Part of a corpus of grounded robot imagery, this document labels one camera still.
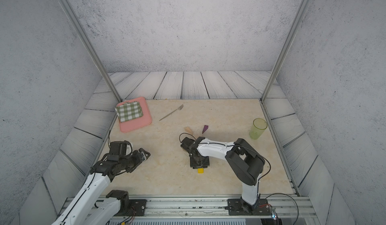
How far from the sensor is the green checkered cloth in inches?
43.5

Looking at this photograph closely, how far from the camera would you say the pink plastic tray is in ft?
3.52

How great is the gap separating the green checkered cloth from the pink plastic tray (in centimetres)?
1

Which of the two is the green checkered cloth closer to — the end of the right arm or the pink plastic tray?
the pink plastic tray
